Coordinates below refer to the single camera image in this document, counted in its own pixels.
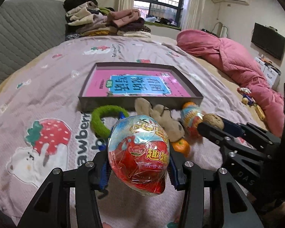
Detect walnut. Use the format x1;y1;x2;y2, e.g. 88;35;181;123
203;113;224;130

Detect orange mandarin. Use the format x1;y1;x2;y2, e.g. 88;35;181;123
171;139;190;157

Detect beige mesh drawstring pouch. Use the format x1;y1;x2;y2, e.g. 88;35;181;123
134;98;185;142

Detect foil surprise egg toy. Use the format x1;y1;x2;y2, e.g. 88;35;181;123
108;115;170;196

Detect green fuzzy ring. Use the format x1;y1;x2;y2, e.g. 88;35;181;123
90;105;130;140

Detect santa doll toy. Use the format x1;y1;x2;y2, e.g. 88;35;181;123
237;88;266;121

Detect white storage boxes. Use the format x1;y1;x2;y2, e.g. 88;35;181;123
254;57;281;91

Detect pink quilted duvet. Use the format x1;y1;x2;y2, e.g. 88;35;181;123
177;29;285;137

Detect pink strawberry print blanket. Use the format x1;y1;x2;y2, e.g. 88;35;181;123
0;36;261;224

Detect grey shallow box tray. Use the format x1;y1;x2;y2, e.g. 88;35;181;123
79;62;203;112

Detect pink and blue book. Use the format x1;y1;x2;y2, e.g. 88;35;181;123
80;69;191;97

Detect white curtain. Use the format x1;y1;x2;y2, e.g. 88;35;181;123
181;0;205;30

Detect dark framed window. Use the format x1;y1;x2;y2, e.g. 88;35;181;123
134;0;184;27

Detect pile of folded clothes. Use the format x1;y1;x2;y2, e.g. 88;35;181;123
63;0;151;41

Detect grey quilted headboard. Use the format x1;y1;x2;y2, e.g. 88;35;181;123
0;0;66;84

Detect black wall television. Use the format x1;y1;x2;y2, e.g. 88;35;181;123
251;23;285;60

